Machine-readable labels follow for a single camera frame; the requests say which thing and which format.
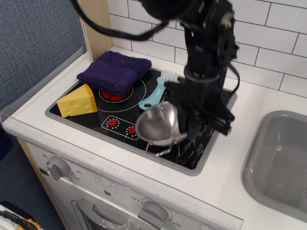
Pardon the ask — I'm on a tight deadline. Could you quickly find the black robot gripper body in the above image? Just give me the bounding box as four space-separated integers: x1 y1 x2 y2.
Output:
164 79 235 136

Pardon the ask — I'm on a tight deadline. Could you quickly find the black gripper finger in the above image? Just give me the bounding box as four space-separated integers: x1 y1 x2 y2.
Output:
188 116 201 140
177 106 189 134

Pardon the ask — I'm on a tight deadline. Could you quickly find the stainless steel pot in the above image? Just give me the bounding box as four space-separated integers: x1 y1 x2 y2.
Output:
135 101 188 157

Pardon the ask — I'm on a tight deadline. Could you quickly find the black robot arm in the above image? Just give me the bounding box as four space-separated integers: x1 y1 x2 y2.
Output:
142 0 238 140

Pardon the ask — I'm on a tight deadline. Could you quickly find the white toy oven front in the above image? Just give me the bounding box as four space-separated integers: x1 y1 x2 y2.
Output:
28 144 209 230

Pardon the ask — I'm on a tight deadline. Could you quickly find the purple blue folded cloth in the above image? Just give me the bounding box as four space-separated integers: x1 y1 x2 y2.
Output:
77 51 152 96

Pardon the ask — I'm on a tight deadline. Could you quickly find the black toy stove top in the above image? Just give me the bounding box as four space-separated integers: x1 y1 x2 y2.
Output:
46 69 219 176

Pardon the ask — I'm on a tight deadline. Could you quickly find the grey right oven knob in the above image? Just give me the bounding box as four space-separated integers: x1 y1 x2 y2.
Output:
138 201 169 230

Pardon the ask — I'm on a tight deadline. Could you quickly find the grey left oven knob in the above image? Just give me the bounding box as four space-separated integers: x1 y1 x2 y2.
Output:
47 156 71 181

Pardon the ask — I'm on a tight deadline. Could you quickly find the grey oven knob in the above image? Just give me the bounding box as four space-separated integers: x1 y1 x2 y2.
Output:
47 156 71 181
138 201 169 230

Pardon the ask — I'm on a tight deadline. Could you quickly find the light blue dish brush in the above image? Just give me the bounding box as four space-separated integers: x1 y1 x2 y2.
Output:
139 70 179 111

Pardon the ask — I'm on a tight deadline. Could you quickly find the yellow toy cheese wedge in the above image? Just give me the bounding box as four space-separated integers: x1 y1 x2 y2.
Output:
57 84 98 118

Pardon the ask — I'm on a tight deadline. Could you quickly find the yellow black object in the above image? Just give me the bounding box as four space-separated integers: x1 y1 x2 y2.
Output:
0 210 41 230

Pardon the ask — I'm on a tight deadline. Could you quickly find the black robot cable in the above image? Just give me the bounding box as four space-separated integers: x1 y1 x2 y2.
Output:
71 0 170 42

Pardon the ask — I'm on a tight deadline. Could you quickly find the wooden side post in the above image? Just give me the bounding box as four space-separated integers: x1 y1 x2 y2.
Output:
75 0 114 62

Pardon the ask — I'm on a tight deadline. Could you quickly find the grey sink basin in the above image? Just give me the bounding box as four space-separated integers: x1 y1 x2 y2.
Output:
242 111 307 222

